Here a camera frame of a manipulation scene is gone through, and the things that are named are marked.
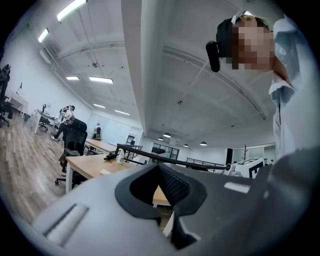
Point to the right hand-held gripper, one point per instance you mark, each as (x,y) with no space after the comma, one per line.
(246,166)

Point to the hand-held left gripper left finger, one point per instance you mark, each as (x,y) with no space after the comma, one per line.
(100,212)

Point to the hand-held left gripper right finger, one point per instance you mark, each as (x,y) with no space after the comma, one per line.
(225,212)

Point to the wooden coat rack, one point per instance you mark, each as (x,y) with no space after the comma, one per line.
(245,155)

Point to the black upright panel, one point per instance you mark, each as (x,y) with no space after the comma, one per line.
(229,156)

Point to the thin black balustrade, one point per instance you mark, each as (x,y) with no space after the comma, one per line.
(200,160)

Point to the black clamp tool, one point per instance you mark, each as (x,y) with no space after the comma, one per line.
(111,157)

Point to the white penguin print bottle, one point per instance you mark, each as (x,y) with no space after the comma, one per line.
(120,157)

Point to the wooden table white legs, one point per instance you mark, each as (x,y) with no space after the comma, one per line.
(101,145)

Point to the black metal railing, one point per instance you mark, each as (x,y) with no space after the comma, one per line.
(140,149)

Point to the person's light shirt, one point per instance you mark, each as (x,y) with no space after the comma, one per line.
(300,112)

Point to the black mesh office chair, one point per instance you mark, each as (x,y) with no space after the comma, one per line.
(75,140)

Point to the black framed window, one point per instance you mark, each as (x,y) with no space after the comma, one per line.
(165,150)

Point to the round ceiling sensor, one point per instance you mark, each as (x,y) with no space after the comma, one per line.
(95,65)
(180,102)

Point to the person's head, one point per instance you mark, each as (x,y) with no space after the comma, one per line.
(252,42)

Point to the ceiling light panels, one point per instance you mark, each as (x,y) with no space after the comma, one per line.
(100,80)

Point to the white desk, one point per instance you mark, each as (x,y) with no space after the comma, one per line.
(18,98)

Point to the white ceiling air conditioner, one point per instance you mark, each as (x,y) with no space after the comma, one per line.
(45,55)

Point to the black head-worn camera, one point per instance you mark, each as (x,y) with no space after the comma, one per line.
(212,56)

